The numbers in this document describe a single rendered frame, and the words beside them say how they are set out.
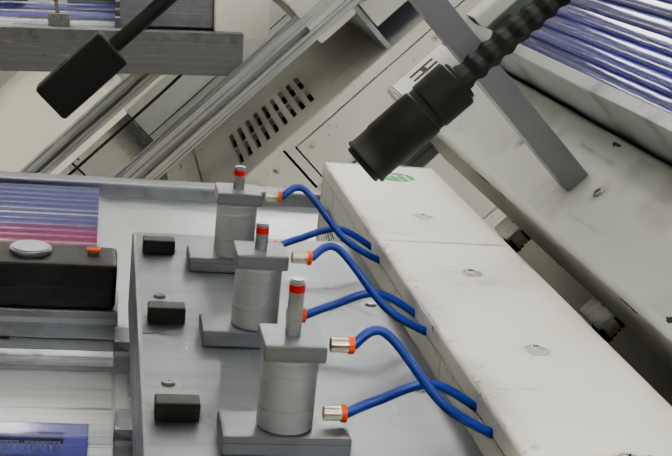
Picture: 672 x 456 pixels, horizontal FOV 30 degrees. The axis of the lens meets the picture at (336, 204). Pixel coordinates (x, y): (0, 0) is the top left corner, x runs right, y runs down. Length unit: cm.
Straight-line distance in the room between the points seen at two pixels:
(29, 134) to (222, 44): 339
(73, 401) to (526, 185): 29
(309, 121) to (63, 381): 120
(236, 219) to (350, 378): 15
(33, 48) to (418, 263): 121
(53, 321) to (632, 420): 36
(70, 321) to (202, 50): 110
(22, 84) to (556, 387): 467
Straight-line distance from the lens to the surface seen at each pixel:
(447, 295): 63
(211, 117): 180
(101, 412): 66
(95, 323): 75
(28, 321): 75
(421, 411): 54
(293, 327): 48
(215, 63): 182
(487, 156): 84
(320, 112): 185
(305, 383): 48
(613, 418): 51
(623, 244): 64
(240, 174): 68
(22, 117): 516
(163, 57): 182
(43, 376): 70
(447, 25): 68
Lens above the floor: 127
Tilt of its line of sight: 3 degrees down
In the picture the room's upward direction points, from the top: 49 degrees clockwise
